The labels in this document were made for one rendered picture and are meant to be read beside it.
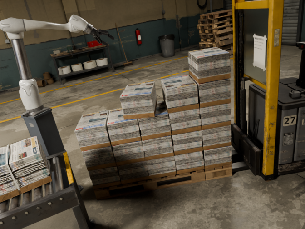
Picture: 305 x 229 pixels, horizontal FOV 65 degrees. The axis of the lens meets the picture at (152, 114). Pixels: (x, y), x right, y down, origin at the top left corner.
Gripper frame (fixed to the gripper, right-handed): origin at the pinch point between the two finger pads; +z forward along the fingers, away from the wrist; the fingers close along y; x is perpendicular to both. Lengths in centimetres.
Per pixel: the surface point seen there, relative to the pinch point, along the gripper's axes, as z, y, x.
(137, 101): 35, 23, -60
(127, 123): 39, 7, -77
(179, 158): 101, 11, -90
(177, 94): 61, 45, -48
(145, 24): 200, -422, 503
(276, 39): 89, 120, -13
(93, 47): 65, -446, 311
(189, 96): 71, 49, -47
